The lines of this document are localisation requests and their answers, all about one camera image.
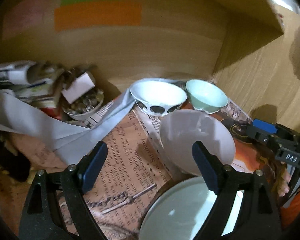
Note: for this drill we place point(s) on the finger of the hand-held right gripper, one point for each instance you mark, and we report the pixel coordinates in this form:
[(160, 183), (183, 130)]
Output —
[(261, 134), (265, 126)]

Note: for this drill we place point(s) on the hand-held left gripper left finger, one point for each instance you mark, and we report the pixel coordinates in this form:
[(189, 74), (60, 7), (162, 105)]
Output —
[(95, 165)]

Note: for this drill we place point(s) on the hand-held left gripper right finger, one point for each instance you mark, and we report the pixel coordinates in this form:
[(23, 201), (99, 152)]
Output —
[(204, 167)]

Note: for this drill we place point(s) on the lavender bowl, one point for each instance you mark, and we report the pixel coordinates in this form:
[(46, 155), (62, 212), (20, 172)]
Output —
[(190, 135)]

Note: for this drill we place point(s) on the mint green plate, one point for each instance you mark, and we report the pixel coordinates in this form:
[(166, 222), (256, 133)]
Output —
[(180, 205)]

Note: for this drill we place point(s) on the mint green bowl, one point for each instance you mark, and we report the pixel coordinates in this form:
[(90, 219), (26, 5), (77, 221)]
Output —
[(205, 97)]

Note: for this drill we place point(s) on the white bowl with black dots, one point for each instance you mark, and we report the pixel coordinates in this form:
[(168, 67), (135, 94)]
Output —
[(157, 92)]

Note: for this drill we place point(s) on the person's right hand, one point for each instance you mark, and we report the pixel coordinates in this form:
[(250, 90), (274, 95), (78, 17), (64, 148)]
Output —
[(283, 185)]

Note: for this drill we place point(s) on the printed newspaper sheet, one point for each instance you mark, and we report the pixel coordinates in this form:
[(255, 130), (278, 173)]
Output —
[(130, 150)]

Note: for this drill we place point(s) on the person's orange clothing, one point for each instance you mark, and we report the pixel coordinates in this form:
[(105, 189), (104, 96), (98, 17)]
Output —
[(297, 210)]

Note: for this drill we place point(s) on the small bowl of coins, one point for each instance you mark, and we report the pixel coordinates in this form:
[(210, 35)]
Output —
[(82, 106)]

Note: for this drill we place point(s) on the grey white paper sheet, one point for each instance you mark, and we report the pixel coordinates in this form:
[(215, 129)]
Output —
[(27, 122)]

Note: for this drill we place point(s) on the white card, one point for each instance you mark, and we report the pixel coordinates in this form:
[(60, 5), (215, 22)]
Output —
[(77, 85)]

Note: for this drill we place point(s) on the stack of booklets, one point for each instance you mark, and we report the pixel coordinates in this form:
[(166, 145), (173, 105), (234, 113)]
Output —
[(40, 95)]

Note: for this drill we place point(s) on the wooden shelf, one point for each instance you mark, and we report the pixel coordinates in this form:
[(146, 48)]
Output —
[(240, 0)]

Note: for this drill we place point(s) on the orange sticky note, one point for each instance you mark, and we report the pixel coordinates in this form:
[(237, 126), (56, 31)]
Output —
[(97, 15)]

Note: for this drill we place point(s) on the pink sticky note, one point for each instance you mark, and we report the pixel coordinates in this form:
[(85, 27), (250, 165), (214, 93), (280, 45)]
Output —
[(27, 15)]

